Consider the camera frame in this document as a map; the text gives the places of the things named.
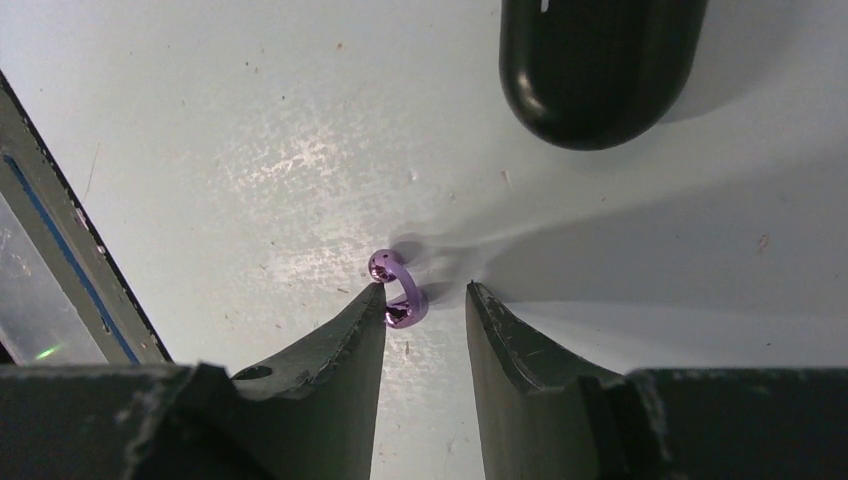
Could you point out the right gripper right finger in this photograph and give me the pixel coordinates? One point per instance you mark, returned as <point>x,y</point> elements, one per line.
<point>547,413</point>

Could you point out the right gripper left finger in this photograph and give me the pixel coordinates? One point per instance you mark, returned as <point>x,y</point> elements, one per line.
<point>307,412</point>

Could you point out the purple earbud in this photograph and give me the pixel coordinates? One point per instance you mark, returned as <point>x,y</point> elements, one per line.
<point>387,266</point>

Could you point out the aluminium frame profile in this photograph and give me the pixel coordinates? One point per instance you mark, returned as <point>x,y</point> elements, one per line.
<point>63,298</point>

